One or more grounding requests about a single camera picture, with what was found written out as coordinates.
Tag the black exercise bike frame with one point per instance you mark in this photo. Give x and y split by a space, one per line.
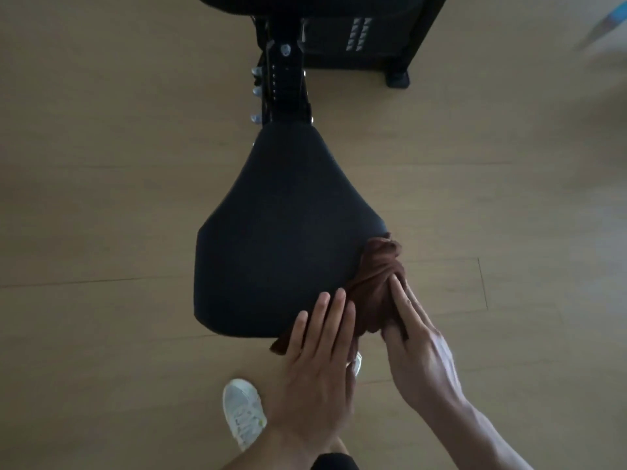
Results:
343 29

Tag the brown cloth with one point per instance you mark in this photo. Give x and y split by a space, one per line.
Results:
374 283

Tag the black padded bike seat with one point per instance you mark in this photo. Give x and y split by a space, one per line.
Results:
284 230

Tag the person's left little finger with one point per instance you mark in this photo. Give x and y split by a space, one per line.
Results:
296 335

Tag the person's right middle finger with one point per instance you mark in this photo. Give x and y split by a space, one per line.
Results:
420 310

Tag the person's right forearm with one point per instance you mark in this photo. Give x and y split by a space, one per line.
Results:
477 440

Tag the person's right thumb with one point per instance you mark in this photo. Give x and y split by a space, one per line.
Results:
393 335

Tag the white sneaker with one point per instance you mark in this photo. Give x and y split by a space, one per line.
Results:
243 413
357 364

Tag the person's left hand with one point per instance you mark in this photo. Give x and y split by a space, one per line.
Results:
311 386

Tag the person's left forearm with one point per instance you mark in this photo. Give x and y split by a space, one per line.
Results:
274 452

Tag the person's left middle finger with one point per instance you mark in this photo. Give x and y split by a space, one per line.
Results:
335 320

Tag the black shorts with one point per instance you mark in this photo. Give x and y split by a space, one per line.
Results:
335 462

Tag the person's right hand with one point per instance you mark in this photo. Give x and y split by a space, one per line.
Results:
421 362

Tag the blue stick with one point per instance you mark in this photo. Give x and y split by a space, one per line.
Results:
605 24

